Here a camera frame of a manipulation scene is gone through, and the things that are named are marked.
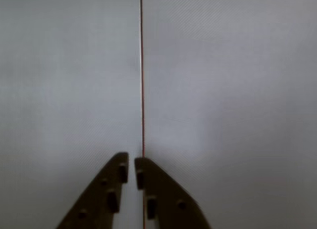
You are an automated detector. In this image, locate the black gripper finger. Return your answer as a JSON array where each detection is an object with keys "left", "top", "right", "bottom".
[
  {"left": 134, "top": 157, "right": 211, "bottom": 229},
  {"left": 56, "top": 152, "right": 130, "bottom": 229}
]

